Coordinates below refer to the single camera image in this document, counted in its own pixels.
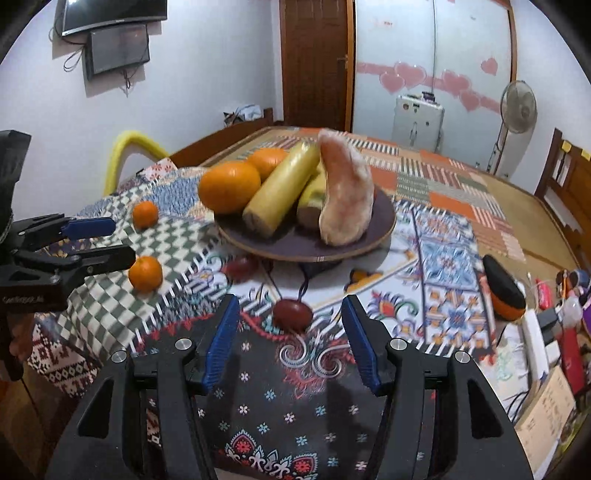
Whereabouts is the peeled pomelo segment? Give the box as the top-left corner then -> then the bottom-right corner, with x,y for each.
318,129 -> 375,247

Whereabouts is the large orange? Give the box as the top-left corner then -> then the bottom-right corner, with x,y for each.
246,147 -> 287,182
197,161 -> 262,215

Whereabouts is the long yellow-green fruit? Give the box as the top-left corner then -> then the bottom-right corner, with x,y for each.
242,141 -> 321,238

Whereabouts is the small mandarin front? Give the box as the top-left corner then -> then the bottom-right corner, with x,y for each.
128,256 -> 163,293

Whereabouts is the small mandarin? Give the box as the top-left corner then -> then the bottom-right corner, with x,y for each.
128,256 -> 163,293
131,201 -> 159,230

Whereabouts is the dark red jujube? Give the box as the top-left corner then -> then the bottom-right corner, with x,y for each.
273,299 -> 314,333
221,255 -> 259,283

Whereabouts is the patterned patchwork tablecloth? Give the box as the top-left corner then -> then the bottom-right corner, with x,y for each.
35,130 -> 532,479

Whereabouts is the yellow foam tube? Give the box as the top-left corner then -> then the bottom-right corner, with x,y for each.
103,130 -> 169,196

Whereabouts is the dark purple round plate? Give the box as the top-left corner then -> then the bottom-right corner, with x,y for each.
214,188 -> 397,263

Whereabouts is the wooden bed footboard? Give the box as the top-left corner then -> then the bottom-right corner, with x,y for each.
169,108 -> 276,168

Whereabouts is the black orange glasses case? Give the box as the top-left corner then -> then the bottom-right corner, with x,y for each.
482,255 -> 527,322

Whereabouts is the white power strip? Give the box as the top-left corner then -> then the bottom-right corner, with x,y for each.
521,309 -> 550,384

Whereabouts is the white appliance box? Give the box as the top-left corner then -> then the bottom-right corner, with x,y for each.
391,93 -> 445,153

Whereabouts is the wooden bed headboard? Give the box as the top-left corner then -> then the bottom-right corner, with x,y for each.
535,129 -> 591,271

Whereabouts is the standing electric fan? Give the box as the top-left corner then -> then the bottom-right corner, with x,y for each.
487,80 -> 538,180

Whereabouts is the brown wooden door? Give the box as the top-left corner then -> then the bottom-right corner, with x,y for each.
279,0 -> 356,131

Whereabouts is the small black wall monitor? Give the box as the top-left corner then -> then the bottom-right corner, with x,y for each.
84,24 -> 150,80

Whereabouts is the wall-mounted black television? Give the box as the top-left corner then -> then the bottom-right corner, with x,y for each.
55,0 -> 168,37

